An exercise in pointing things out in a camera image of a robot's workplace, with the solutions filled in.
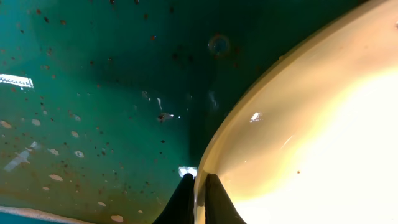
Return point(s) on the teal plastic tray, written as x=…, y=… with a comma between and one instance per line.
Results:
x=102, y=102

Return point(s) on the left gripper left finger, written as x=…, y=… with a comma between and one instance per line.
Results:
x=179, y=209

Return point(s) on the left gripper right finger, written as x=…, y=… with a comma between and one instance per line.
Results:
x=219, y=208

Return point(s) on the light green plate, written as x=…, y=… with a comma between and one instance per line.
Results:
x=314, y=140

